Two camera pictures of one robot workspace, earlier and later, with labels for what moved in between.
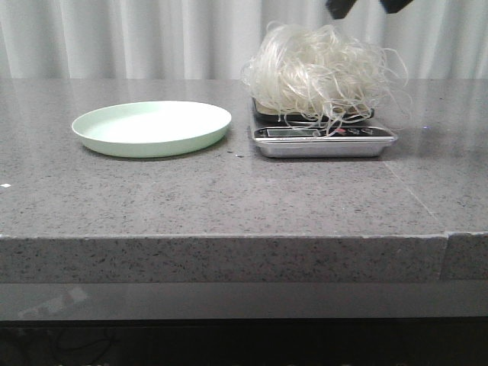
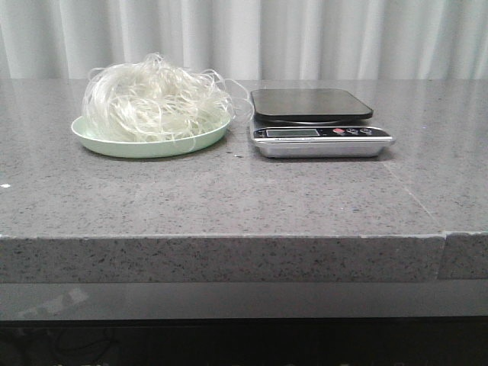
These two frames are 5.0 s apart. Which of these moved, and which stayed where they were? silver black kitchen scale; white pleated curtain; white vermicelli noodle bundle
Moved: white vermicelli noodle bundle
Stayed: white pleated curtain; silver black kitchen scale
